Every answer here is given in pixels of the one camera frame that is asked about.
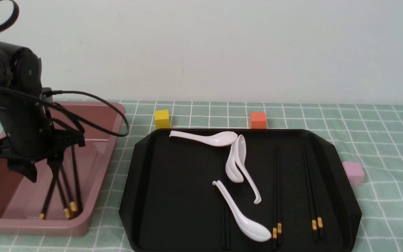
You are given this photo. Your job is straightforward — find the black chopstick centre-right right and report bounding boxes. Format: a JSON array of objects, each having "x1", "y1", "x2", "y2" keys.
[{"x1": 276, "y1": 150, "x2": 283, "y2": 247}]

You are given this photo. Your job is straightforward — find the black chopstick in bin right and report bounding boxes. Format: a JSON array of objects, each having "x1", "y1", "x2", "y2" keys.
[{"x1": 71, "y1": 146, "x2": 83, "y2": 214}]

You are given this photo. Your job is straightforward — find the pink plastic bin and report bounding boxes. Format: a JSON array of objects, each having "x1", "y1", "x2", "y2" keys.
[{"x1": 0, "y1": 101, "x2": 126, "y2": 237}]

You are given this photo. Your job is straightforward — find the black chopstick in bin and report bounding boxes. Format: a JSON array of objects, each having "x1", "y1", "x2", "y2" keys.
[
  {"x1": 56, "y1": 174, "x2": 71, "y2": 220},
  {"x1": 71, "y1": 146, "x2": 83, "y2": 214}
]

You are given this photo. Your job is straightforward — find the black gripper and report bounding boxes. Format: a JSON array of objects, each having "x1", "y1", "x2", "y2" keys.
[{"x1": 0, "y1": 94, "x2": 85, "y2": 182}]

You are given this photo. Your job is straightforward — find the black chopstick far right left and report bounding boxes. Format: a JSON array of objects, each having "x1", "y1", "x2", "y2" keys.
[{"x1": 302, "y1": 144, "x2": 319, "y2": 243}]

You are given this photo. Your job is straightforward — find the green checkered tablecloth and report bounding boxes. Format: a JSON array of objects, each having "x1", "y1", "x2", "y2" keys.
[{"x1": 0, "y1": 100, "x2": 403, "y2": 252}]

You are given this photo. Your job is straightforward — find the black plastic tray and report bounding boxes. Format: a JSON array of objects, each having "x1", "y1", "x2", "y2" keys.
[{"x1": 119, "y1": 129, "x2": 362, "y2": 252}]

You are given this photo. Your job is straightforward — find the white spoon centre inner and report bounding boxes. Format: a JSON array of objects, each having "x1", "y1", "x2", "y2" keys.
[{"x1": 225, "y1": 137, "x2": 244, "y2": 183}]

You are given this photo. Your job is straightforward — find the black chopstick tray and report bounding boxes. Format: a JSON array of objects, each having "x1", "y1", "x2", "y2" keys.
[
  {"x1": 60, "y1": 165, "x2": 77, "y2": 214},
  {"x1": 39, "y1": 172, "x2": 58, "y2": 220}
]

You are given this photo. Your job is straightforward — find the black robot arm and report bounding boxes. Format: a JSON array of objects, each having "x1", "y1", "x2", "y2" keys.
[{"x1": 0, "y1": 42, "x2": 85, "y2": 182}]

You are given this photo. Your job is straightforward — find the pink cube block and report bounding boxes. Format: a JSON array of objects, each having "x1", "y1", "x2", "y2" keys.
[{"x1": 342, "y1": 161, "x2": 365, "y2": 187}]

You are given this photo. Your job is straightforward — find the white spoon lower front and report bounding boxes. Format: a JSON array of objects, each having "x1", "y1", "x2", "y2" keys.
[{"x1": 212, "y1": 180, "x2": 272, "y2": 242}]

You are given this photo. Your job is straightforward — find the orange cube block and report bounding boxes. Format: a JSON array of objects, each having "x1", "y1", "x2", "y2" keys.
[{"x1": 249, "y1": 111, "x2": 267, "y2": 129}]

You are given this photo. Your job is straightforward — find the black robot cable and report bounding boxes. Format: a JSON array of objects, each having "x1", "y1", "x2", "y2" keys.
[{"x1": 0, "y1": 0, "x2": 130, "y2": 138}]

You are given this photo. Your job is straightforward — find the yellow cube block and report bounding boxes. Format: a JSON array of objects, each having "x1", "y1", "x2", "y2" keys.
[{"x1": 154, "y1": 110, "x2": 171, "y2": 129}]

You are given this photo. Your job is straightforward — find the white spoon top horizontal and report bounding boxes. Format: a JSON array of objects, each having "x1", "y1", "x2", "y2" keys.
[{"x1": 169, "y1": 131, "x2": 238, "y2": 147}]

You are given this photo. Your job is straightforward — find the white spoon centre outer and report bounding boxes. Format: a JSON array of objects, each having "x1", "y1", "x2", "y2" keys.
[{"x1": 233, "y1": 134, "x2": 262, "y2": 204}]

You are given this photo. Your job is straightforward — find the black chopstick centre-right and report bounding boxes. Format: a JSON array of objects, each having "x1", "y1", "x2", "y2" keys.
[
  {"x1": 276, "y1": 150, "x2": 283, "y2": 247},
  {"x1": 272, "y1": 148, "x2": 278, "y2": 252}
]

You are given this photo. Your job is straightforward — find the black chopstick in bin left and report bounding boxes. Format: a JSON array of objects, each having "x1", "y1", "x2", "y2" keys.
[{"x1": 56, "y1": 174, "x2": 71, "y2": 220}]

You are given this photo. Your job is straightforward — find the black chopstick centre-right left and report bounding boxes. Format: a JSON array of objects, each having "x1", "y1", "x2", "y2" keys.
[{"x1": 272, "y1": 148, "x2": 278, "y2": 252}]

